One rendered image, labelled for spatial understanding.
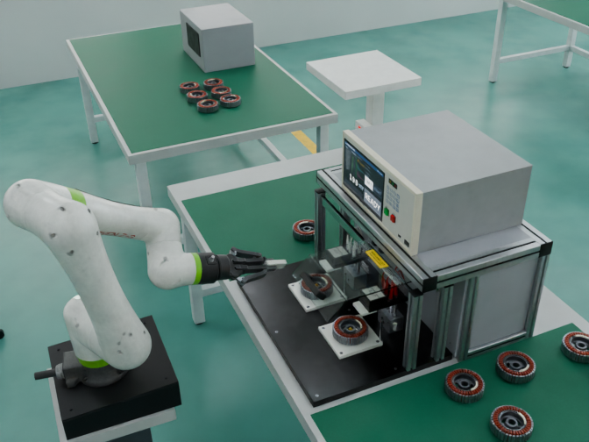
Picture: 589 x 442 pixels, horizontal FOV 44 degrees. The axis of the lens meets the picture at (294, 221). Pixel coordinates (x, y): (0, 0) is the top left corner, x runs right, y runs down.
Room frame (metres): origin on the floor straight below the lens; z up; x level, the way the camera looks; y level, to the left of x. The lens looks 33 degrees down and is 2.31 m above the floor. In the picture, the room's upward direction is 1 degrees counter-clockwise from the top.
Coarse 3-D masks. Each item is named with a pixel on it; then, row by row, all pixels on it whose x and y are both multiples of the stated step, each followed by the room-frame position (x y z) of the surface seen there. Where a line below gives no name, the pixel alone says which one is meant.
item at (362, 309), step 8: (368, 296) 1.72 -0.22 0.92; (376, 296) 1.72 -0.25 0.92; (384, 296) 1.72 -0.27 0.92; (400, 296) 1.75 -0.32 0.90; (360, 304) 1.74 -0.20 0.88; (368, 304) 1.70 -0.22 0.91; (376, 304) 1.71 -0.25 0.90; (384, 304) 1.72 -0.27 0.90; (392, 304) 1.73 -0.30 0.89; (360, 312) 1.70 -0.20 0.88; (368, 312) 1.70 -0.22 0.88
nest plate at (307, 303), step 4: (288, 284) 1.97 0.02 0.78; (292, 284) 1.97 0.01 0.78; (296, 284) 1.97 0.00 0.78; (292, 288) 1.95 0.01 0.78; (296, 288) 1.95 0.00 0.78; (300, 288) 1.95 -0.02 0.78; (292, 292) 1.94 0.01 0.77; (296, 292) 1.93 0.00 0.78; (300, 292) 1.93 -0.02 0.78; (296, 296) 1.90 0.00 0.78; (300, 296) 1.90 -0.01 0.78; (304, 296) 1.90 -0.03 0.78; (300, 300) 1.88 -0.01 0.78; (304, 300) 1.88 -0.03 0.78; (308, 300) 1.88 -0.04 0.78; (304, 304) 1.86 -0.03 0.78; (308, 304) 1.86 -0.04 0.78; (312, 304) 1.86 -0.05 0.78; (304, 308) 1.85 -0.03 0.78; (308, 308) 1.84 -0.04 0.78; (312, 308) 1.84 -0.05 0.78; (316, 308) 1.85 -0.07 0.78
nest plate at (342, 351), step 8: (320, 328) 1.74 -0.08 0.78; (328, 328) 1.74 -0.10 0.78; (344, 328) 1.74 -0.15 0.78; (368, 328) 1.74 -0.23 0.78; (328, 336) 1.70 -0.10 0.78; (368, 336) 1.70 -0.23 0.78; (376, 336) 1.70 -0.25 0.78; (336, 344) 1.67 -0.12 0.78; (360, 344) 1.66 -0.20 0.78; (368, 344) 1.66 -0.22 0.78; (376, 344) 1.66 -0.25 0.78; (336, 352) 1.63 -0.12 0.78; (344, 352) 1.63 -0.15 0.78; (352, 352) 1.63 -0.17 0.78; (360, 352) 1.64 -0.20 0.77
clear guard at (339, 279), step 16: (368, 240) 1.82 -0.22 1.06; (320, 256) 1.74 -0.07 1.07; (336, 256) 1.74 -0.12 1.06; (352, 256) 1.73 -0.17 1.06; (368, 256) 1.73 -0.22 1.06; (384, 256) 1.73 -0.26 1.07; (320, 272) 1.67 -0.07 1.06; (336, 272) 1.66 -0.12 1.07; (352, 272) 1.66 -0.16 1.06; (368, 272) 1.66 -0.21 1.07; (384, 272) 1.65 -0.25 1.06; (400, 272) 1.65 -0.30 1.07; (304, 288) 1.66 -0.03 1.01; (320, 288) 1.62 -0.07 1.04; (336, 288) 1.59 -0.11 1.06; (352, 288) 1.58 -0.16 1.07; (368, 288) 1.58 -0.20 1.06; (384, 288) 1.58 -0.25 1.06; (320, 304) 1.57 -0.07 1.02; (336, 304) 1.54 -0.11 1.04
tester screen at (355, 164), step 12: (348, 144) 2.03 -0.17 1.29; (348, 156) 2.02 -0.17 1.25; (360, 156) 1.95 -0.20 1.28; (348, 168) 2.02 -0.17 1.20; (360, 168) 1.95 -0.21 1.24; (372, 168) 1.88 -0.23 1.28; (348, 180) 2.02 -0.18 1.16; (360, 180) 1.95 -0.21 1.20; (372, 180) 1.88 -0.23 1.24; (372, 192) 1.88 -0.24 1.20
